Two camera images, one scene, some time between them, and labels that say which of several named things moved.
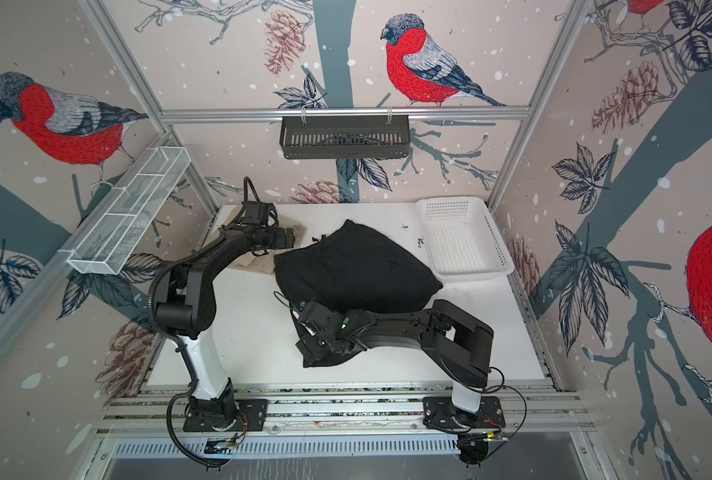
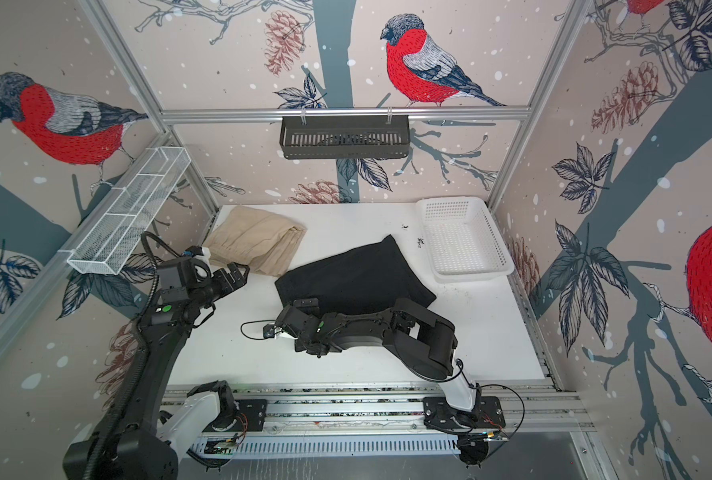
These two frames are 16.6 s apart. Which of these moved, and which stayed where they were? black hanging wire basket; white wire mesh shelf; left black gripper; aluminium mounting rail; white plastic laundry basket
Moved: left black gripper
Stayed: black hanging wire basket; aluminium mounting rail; white plastic laundry basket; white wire mesh shelf
